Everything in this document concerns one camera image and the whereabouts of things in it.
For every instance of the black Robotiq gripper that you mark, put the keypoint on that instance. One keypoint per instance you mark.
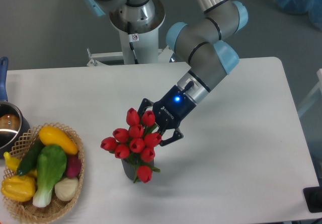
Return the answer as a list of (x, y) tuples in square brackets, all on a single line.
[(169, 111)]

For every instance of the red tulip bouquet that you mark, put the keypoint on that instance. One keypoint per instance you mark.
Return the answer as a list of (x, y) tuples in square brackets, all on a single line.
[(137, 142)]

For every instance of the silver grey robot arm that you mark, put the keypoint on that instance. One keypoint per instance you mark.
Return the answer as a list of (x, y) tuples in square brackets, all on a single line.
[(202, 47)]

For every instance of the dark grey ribbed vase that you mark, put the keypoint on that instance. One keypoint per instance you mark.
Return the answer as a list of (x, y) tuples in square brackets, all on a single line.
[(131, 168)]

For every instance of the purple red radish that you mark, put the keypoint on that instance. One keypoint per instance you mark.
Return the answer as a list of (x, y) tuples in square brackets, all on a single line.
[(73, 166)]

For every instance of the yellow squash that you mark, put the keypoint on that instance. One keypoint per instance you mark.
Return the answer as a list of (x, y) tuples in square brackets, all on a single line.
[(50, 135)]

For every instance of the green bok choy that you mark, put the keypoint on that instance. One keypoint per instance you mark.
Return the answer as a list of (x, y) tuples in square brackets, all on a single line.
[(50, 167)]

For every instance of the white garlic bulb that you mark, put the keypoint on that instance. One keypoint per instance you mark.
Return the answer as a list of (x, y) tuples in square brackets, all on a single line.
[(66, 188)]

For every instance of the dark green cucumber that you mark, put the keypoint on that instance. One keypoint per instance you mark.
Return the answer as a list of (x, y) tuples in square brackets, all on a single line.
[(29, 160)]

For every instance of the small yellow banana pepper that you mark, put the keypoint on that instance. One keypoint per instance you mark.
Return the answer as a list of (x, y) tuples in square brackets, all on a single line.
[(12, 163)]

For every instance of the yellow bell pepper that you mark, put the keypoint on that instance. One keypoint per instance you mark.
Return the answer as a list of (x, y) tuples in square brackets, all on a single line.
[(18, 188)]

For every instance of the woven wicker basket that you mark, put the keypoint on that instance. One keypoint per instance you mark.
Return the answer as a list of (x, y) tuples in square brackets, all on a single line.
[(26, 212)]

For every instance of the black device at edge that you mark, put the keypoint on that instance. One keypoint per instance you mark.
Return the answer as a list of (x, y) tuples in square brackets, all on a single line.
[(313, 198)]

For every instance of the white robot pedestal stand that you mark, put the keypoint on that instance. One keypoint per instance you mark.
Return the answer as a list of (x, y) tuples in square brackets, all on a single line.
[(135, 49)]

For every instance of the blue handled saucepan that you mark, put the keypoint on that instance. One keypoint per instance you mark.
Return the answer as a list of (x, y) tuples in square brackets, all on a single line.
[(13, 123)]

